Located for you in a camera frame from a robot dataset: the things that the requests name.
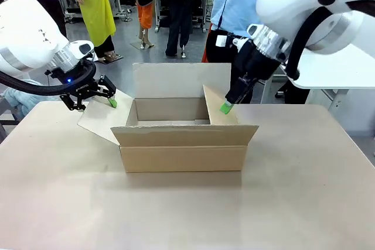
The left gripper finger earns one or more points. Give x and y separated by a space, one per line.
107 89
71 103

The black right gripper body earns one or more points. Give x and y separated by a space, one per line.
255 62

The white table with grey legs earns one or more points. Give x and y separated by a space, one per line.
331 68

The brown cardboard box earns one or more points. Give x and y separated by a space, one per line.
181 156

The mannequin with orange shorts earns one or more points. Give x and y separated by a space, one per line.
145 10

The person in black clothes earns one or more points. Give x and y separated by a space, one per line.
178 13

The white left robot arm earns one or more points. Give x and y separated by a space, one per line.
26 36

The mannequin with yellow apron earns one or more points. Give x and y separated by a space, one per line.
96 7

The grey wheeled cart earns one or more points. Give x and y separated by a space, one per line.
68 4

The grey metal frame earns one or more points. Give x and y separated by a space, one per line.
7 121

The person in light blue shirt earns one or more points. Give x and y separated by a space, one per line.
234 4

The light blue plastic bag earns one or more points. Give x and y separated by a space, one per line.
17 96

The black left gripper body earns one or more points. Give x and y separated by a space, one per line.
76 83

